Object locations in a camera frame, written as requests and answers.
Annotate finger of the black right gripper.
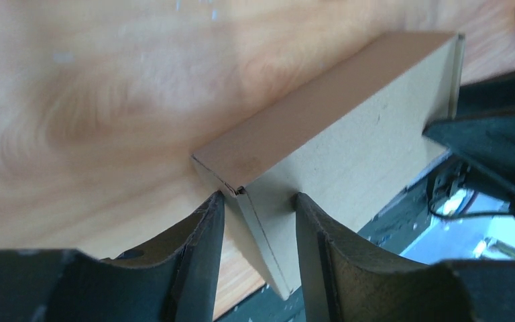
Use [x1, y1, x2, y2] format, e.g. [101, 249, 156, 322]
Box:
[422, 106, 515, 213]

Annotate brown cardboard paper box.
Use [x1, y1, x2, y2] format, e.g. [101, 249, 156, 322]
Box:
[192, 32, 465, 299]

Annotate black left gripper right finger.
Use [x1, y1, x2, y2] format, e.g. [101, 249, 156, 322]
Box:
[294, 193, 515, 321]

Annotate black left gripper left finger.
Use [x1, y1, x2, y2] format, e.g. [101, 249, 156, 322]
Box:
[0, 192, 225, 321]

